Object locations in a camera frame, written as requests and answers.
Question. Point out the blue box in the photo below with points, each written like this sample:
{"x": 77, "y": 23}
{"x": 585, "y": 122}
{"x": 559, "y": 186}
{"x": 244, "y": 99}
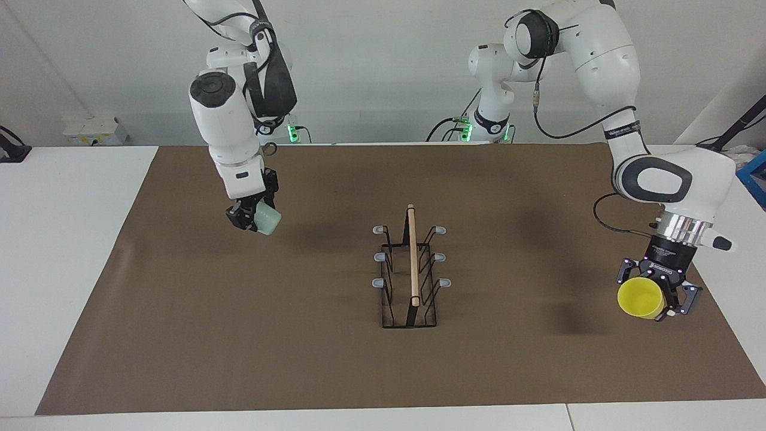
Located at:
{"x": 755, "y": 176}

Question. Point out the black clamp mount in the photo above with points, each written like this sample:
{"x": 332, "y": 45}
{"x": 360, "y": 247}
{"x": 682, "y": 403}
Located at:
{"x": 12, "y": 152}

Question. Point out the pale green plastic cup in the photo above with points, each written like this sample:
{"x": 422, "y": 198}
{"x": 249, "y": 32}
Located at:
{"x": 268, "y": 220}

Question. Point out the white power socket box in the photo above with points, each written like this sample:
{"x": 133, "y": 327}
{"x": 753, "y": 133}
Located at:
{"x": 96, "y": 130}

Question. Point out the yellow plastic cup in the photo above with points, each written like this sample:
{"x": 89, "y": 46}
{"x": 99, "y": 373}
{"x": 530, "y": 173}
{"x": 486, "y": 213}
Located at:
{"x": 640, "y": 298}

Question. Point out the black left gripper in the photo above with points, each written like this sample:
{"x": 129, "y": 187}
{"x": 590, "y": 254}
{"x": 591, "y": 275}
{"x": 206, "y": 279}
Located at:
{"x": 667, "y": 257}

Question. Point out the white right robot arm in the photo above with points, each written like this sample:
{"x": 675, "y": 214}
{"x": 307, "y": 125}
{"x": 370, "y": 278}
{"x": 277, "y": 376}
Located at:
{"x": 224, "y": 120}

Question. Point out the brown table mat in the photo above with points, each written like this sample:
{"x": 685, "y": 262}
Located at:
{"x": 299, "y": 347}

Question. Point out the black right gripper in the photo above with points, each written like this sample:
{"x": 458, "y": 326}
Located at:
{"x": 270, "y": 188}

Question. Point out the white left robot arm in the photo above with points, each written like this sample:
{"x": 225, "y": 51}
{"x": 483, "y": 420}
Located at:
{"x": 604, "y": 66}

